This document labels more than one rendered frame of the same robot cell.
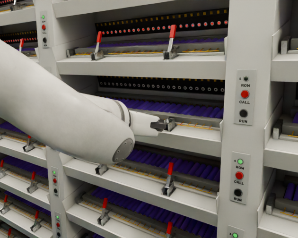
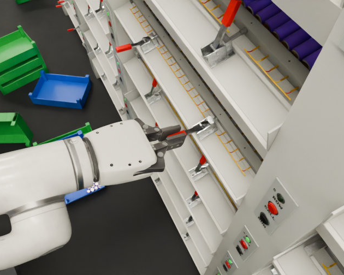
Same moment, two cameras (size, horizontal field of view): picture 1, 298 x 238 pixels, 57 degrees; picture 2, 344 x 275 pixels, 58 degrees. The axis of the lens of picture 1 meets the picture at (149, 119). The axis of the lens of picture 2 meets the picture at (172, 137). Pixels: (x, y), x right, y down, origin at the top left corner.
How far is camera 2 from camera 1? 55 cm
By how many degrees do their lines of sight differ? 51
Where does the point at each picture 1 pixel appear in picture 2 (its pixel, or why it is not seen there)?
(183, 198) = (206, 191)
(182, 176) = not seen: hidden behind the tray
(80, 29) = not seen: outside the picture
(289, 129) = (333, 257)
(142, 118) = (116, 174)
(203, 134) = (231, 174)
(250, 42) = (307, 171)
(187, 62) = (224, 95)
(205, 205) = (220, 216)
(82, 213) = (142, 112)
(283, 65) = (334, 243)
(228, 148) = (242, 219)
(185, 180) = not seen: hidden behind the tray
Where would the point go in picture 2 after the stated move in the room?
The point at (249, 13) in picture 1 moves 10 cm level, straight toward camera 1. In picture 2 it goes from (327, 134) to (251, 210)
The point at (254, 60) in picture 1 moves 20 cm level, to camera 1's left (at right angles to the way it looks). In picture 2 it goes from (301, 195) to (144, 123)
